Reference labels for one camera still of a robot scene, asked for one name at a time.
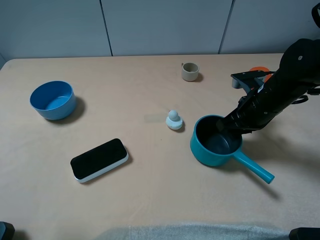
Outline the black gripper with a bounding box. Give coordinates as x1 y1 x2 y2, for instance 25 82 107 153
216 89 278 135

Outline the teal saucepan with handle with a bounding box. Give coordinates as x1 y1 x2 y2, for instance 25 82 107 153
190 115 275 184

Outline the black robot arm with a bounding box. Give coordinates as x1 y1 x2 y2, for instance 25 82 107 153
216 38 320 134

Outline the black object bottom right corner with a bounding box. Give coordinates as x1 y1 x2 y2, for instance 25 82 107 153
288 227 320 240

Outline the black object corner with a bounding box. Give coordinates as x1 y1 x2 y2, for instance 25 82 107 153
288 227 320 240
0 221 15 240

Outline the black object bottom left corner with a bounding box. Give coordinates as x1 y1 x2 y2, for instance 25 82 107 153
0 221 15 240

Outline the white toy duck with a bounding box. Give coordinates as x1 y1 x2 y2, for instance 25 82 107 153
165 110 184 130

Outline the beige ceramic mug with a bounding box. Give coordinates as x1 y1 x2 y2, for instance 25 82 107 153
181 62 200 82

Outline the orange tangerine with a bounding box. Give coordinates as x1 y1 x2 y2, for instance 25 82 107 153
250 66 272 90

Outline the black white-edged rectangular box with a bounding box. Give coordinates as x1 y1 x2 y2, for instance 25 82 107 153
70 138 129 183

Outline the grey cloth at table edge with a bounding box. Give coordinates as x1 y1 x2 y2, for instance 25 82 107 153
96 222 290 240

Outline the blue bowl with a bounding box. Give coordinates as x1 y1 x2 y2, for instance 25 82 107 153
29 81 77 121

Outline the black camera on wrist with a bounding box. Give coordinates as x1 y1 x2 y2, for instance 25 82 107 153
231 70 275 94

